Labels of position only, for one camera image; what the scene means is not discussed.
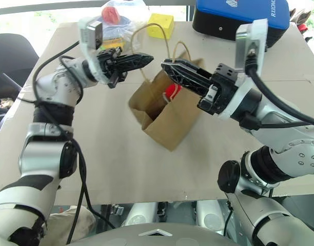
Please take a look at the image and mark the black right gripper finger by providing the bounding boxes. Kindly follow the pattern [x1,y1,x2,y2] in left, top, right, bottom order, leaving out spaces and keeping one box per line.
[172,59,214,83]
[160,61,212,97]

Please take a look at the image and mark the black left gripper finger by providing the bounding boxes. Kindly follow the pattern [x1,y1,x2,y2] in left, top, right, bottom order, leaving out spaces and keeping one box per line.
[120,52,155,65]
[122,62,148,74]

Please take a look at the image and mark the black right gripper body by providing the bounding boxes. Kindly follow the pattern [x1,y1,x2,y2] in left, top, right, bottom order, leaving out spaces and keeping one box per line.
[197,63,241,116]

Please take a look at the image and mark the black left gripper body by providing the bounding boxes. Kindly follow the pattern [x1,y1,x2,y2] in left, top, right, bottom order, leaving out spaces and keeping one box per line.
[96,48,129,89]

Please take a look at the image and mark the yellow cheese plush toy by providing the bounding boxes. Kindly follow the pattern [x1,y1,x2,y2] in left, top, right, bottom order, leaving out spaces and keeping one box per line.
[147,13,174,40]

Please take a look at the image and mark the clear plastic bag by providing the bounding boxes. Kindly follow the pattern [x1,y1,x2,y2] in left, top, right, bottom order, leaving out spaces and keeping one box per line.
[94,0,150,52]

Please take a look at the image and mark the red pink plush toy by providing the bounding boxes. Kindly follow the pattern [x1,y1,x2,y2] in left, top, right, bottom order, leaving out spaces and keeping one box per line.
[101,7,121,25]

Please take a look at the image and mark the brown paper bag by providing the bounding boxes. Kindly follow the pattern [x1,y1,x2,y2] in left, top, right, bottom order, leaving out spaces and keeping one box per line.
[128,23,205,153]

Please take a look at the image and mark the blue and black case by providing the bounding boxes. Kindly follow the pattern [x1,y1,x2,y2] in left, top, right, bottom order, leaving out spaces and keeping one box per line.
[192,0,291,49]

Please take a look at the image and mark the black chair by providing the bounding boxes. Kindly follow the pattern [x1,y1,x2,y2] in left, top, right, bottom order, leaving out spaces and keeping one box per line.
[0,33,40,100]

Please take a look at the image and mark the brown cardboard table cover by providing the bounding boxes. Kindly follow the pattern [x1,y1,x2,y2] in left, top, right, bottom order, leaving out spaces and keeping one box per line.
[0,22,314,206]

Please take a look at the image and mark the brown and red objects pile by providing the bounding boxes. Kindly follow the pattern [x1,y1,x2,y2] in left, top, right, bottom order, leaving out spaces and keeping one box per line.
[289,7,313,35]

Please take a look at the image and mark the silver rounded robot leg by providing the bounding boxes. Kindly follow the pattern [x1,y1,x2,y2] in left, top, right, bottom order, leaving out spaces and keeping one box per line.
[122,202,158,227]
[196,199,226,236]

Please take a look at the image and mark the silver robot torso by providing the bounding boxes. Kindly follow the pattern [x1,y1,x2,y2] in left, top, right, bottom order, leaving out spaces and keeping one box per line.
[69,222,254,246]

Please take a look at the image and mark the beige rounded cloth shape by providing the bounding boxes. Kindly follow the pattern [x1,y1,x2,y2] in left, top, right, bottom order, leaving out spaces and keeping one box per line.
[47,204,96,245]

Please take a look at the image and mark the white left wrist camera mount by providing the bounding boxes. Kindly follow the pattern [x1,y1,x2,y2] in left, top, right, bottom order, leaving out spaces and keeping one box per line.
[78,17,109,85]

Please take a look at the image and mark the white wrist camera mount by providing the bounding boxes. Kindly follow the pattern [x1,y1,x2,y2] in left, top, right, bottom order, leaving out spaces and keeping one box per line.
[78,17,109,85]
[218,19,269,121]

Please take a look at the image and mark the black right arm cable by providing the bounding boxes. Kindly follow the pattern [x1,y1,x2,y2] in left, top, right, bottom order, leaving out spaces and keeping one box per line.
[240,48,314,131]

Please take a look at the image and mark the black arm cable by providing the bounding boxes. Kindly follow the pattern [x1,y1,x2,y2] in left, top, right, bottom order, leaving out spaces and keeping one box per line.
[32,40,117,245]
[240,48,314,131]

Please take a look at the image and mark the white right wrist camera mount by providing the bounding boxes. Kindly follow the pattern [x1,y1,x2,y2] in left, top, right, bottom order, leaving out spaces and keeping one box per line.
[218,19,269,121]

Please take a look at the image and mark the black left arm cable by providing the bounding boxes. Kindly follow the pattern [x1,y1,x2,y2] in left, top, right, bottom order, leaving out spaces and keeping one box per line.
[32,40,117,245]

